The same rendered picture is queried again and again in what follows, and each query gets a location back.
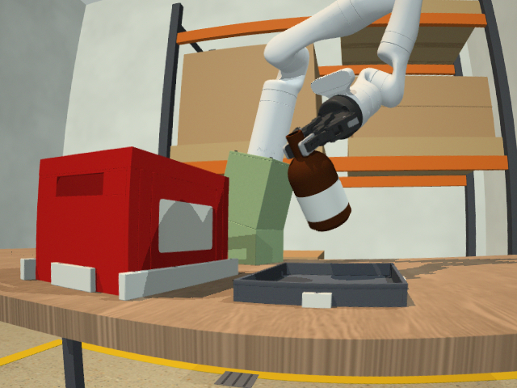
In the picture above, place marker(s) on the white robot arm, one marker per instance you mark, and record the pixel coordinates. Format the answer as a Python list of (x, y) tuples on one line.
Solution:
[(288, 53)]

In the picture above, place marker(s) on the brown glass bottle with white label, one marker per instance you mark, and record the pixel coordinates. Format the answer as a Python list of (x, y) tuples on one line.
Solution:
[(317, 187)]

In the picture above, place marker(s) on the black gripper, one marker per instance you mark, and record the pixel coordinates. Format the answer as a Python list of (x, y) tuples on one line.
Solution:
[(344, 113)]

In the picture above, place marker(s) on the red crate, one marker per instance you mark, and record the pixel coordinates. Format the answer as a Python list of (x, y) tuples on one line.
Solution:
[(145, 212)]

